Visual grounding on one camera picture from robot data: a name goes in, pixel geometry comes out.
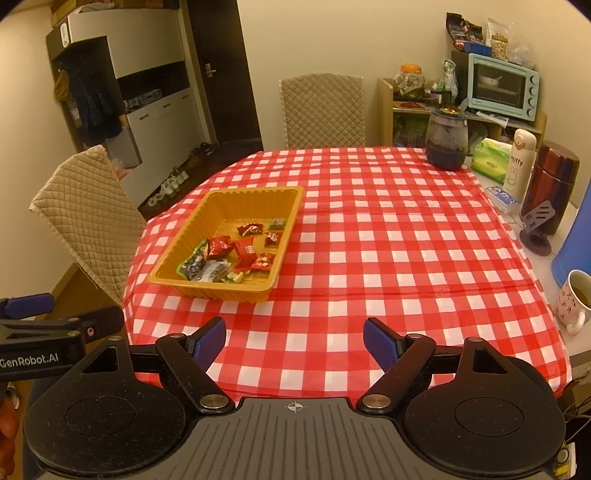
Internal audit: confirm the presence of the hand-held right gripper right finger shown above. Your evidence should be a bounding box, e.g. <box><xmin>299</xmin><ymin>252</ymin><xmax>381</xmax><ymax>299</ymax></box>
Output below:
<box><xmin>356</xmin><ymin>317</ymin><xmax>523</xmax><ymax>413</ymax></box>

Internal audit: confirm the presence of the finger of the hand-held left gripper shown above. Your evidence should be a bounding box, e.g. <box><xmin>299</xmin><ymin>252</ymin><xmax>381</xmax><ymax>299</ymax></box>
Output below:
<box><xmin>74</xmin><ymin>305</ymin><xmax>125</xmax><ymax>345</ymax></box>
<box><xmin>0</xmin><ymin>292</ymin><xmax>55</xmax><ymax>320</ymax></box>

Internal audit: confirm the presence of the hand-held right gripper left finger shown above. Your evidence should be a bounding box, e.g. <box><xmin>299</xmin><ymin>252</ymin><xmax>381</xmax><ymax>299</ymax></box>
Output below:
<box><xmin>69</xmin><ymin>316</ymin><xmax>234</xmax><ymax>414</ymax></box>

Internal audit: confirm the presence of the green white snack bar packet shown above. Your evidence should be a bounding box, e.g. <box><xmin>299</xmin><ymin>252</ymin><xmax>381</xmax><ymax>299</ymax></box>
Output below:
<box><xmin>178</xmin><ymin>239</ymin><xmax>211</xmax><ymax>280</ymax></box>

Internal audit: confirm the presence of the large red candy packet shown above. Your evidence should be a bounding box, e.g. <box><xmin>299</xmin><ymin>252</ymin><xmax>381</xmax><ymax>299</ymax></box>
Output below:
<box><xmin>233</xmin><ymin>238</ymin><xmax>260</xmax><ymax>273</ymax></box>

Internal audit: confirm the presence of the yellow plastic tray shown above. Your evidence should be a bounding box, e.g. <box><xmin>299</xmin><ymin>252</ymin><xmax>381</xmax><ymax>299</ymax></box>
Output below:
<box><xmin>147</xmin><ymin>185</ymin><xmax>306</xmax><ymax>304</ymax></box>

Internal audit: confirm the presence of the person's left hand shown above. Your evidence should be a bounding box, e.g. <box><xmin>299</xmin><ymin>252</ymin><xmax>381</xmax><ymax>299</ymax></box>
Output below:
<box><xmin>0</xmin><ymin>398</ymin><xmax>19</xmax><ymax>468</ymax></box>

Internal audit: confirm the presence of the red checked tablecloth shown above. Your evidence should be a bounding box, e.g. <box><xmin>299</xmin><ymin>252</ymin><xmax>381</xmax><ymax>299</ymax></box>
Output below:
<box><xmin>122</xmin><ymin>146</ymin><xmax>574</xmax><ymax>403</ymax></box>

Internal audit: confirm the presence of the row of shoes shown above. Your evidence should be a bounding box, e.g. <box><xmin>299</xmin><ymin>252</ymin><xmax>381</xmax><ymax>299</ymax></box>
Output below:
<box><xmin>147</xmin><ymin>143</ymin><xmax>218</xmax><ymax>209</ymax></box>

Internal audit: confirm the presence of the blue white flat packet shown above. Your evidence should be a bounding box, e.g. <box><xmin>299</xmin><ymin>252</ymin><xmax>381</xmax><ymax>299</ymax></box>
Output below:
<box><xmin>486</xmin><ymin>184</ymin><xmax>520</xmax><ymax>206</ymax></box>

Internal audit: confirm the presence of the white patterned mug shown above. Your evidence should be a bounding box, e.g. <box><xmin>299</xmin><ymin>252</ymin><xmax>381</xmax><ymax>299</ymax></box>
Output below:
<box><xmin>555</xmin><ymin>270</ymin><xmax>591</xmax><ymax>337</ymax></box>

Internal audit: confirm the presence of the grey phone stand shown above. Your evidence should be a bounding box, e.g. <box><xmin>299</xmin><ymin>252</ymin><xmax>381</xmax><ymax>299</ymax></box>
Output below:
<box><xmin>519</xmin><ymin>200</ymin><xmax>555</xmax><ymax>257</ymax></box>

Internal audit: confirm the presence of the dark hanging jacket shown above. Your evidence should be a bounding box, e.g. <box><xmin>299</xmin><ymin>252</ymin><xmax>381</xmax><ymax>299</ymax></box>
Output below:
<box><xmin>54</xmin><ymin>69</ymin><xmax>123</xmax><ymax>147</ymax></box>

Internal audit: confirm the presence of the dark glass jar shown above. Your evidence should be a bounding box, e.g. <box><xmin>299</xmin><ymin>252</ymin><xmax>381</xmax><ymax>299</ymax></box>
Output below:
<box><xmin>424</xmin><ymin>108</ymin><xmax>470</xmax><ymax>169</ymax></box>

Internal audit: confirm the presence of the green tissue pack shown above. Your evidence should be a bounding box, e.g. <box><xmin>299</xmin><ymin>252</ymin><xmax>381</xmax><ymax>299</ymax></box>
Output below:
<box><xmin>470</xmin><ymin>137</ymin><xmax>515</xmax><ymax>186</ymax></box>

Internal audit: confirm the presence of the blue thermos jug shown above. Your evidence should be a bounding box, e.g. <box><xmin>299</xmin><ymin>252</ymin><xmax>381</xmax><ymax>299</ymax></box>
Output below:
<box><xmin>551</xmin><ymin>189</ymin><xmax>591</xmax><ymax>296</ymax></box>

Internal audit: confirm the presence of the wooden shelf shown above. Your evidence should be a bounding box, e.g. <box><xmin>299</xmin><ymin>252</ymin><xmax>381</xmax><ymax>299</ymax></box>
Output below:
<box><xmin>377</xmin><ymin>77</ymin><xmax>548</xmax><ymax>149</ymax></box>

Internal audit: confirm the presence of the dark red thermos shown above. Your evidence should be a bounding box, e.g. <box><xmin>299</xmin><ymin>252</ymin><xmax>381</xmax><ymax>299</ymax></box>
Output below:
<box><xmin>520</xmin><ymin>140</ymin><xmax>581</xmax><ymax>236</ymax></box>

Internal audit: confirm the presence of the white cabinet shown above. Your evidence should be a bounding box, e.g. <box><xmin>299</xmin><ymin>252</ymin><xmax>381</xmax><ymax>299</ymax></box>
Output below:
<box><xmin>45</xmin><ymin>8</ymin><xmax>218</xmax><ymax>209</ymax></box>

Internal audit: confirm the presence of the beige quilted chair back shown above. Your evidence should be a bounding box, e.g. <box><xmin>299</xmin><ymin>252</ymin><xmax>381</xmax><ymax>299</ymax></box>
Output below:
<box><xmin>278</xmin><ymin>73</ymin><xmax>366</xmax><ymax>150</ymax></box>

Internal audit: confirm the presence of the plastic jar orange lid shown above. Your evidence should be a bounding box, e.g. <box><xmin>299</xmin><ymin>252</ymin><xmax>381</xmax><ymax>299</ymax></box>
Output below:
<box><xmin>393</xmin><ymin>63</ymin><xmax>427</xmax><ymax>98</ymax></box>

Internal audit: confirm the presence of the dark door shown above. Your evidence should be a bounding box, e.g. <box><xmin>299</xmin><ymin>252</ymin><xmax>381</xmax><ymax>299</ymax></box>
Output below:
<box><xmin>182</xmin><ymin>0</ymin><xmax>264</xmax><ymax>149</ymax></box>

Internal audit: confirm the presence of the light blue toaster oven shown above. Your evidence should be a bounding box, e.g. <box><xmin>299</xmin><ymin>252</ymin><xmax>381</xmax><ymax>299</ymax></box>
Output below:
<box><xmin>466</xmin><ymin>52</ymin><xmax>541</xmax><ymax>122</ymax></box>

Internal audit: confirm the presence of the dark snack bag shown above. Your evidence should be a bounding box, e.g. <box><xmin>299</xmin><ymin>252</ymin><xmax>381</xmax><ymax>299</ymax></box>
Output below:
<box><xmin>445</xmin><ymin>12</ymin><xmax>484</xmax><ymax>52</ymax></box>

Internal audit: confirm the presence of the clear nut bag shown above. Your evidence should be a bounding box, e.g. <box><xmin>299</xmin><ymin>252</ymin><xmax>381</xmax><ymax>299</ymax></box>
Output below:
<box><xmin>484</xmin><ymin>18</ymin><xmax>511</xmax><ymax>61</ymax></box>

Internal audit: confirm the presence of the clear plastic bag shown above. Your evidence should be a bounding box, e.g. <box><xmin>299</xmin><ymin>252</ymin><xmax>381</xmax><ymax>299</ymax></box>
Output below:
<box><xmin>507</xmin><ymin>27</ymin><xmax>537</xmax><ymax>70</ymax></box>

